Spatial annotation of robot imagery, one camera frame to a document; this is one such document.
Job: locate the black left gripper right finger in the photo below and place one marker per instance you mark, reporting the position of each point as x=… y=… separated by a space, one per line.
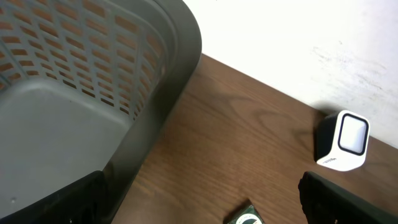
x=325 y=202

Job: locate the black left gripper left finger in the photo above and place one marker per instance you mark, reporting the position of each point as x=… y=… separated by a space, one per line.
x=79 y=202

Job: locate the dark snack packet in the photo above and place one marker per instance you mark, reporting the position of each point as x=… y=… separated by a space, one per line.
x=246 y=214

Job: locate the white barcode scanner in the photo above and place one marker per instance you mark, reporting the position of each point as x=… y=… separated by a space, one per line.
x=342 y=141

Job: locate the grey plastic mesh basket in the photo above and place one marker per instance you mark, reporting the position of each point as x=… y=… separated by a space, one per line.
x=87 y=85

